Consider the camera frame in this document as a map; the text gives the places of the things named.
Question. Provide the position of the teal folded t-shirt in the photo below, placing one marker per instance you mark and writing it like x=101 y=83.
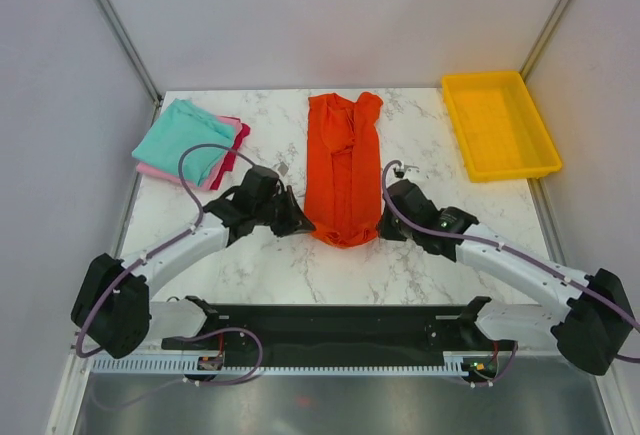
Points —
x=181 y=126

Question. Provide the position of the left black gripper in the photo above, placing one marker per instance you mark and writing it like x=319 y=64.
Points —
x=296 y=221

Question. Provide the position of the yellow plastic tray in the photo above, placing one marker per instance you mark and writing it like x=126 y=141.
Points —
x=500 y=133

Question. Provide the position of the pink folded t-shirt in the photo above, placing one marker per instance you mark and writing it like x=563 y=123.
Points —
x=146 y=169

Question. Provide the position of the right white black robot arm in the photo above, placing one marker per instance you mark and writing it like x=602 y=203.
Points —
x=587 y=318

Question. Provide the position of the crimson folded t-shirt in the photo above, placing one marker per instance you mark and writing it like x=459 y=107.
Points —
x=228 y=162

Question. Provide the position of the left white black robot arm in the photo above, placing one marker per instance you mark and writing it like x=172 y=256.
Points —
x=115 y=307

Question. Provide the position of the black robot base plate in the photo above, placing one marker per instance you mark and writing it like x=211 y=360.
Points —
x=339 y=335

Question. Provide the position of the right aluminium frame post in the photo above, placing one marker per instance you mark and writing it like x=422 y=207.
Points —
x=550 y=26

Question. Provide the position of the orange t-shirt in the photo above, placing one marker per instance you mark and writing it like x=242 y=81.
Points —
x=343 y=175

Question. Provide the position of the white slotted cable duct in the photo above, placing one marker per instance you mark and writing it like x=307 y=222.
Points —
x=196 y=365

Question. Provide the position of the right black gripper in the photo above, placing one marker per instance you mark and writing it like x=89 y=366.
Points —
x=384 y=228

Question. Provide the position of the left aluminium frame post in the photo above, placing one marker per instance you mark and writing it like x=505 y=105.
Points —
x=118 y=29

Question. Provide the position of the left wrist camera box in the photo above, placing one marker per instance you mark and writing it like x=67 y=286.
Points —
x=282 y=169

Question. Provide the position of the aluminium frame post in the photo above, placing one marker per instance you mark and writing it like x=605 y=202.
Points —
x=550 y=26
x=118 y=29

